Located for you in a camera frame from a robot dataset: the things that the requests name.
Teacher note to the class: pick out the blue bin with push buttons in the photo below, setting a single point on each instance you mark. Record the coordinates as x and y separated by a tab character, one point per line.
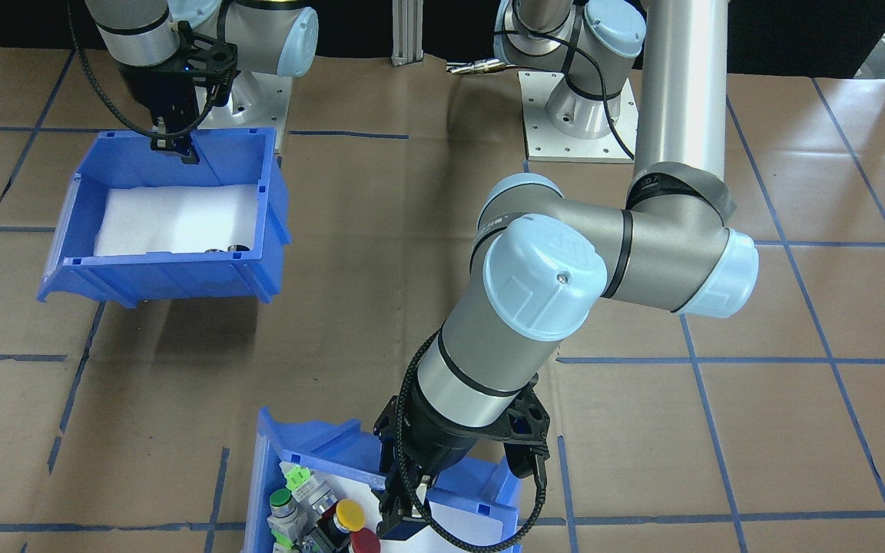
312	449

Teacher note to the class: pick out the blue bin with capacitors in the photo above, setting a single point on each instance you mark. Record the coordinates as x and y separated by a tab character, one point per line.
166	273

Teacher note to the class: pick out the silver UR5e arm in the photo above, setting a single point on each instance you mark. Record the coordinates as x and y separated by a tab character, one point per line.
550	276
266	31

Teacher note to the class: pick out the red mushroom push button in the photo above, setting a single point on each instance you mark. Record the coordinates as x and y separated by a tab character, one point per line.
366	542

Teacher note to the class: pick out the yellow push button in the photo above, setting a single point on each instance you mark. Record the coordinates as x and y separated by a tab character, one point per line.
350	513

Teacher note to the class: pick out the green push button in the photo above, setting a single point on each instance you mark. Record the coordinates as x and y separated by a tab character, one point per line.
281	499

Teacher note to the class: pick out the white foam under capacitors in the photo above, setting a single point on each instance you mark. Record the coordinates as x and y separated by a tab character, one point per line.
174	219

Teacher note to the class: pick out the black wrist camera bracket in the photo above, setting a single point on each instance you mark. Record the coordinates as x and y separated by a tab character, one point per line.
216	57
527	422

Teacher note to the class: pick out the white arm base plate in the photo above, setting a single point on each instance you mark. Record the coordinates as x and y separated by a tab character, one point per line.
258	104
542	142

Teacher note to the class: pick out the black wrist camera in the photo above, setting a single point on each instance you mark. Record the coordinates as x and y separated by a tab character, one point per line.
527	462

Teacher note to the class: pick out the white switch block green tab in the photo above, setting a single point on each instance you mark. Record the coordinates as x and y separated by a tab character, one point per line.
298	478

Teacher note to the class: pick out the aluminium profile post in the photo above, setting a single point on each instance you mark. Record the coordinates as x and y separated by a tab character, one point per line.
406	31

